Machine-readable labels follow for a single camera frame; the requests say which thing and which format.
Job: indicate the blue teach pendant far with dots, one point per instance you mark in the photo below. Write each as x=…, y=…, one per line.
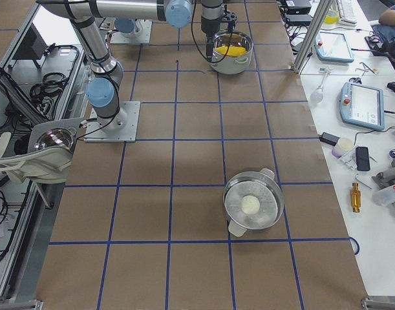
x=334, y=47

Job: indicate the black phone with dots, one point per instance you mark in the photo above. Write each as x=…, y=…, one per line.
x=362, y=159

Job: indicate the aluminium frame post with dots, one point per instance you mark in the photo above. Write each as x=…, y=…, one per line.
x=317, y=20

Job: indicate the gold metal cylinder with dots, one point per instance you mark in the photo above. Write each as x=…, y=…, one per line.
x=355, y=198

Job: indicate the black power adapter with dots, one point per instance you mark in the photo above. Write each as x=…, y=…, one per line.
x=328, y=139

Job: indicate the yellow toy corn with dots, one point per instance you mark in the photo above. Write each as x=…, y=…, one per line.
x=231, y=51

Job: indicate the pale green electric pot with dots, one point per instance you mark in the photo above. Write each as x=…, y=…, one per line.
x=232, y=65

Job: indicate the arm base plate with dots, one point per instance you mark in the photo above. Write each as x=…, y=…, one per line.
x=122, y=128
x=131, y=31

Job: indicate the steel bowl on chair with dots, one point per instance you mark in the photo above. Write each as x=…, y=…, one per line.
x=55, y=137

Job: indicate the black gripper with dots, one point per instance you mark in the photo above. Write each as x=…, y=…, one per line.
x=209, y=28

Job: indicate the steel pot with lid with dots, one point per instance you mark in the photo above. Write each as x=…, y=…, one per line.
x=253, y=201

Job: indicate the white paper cup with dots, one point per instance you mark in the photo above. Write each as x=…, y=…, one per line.
x=342, y=146

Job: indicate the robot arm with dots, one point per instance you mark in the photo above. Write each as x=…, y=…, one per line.
x=102, y=91

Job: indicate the blue teach pendant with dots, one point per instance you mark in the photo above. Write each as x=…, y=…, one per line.
x=334, y=47
x=362, y=105

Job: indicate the black scissors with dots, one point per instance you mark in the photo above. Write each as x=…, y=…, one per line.
x=356, y=80

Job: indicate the blue teach pendant near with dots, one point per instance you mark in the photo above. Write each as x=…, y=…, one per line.
x=362, y=105

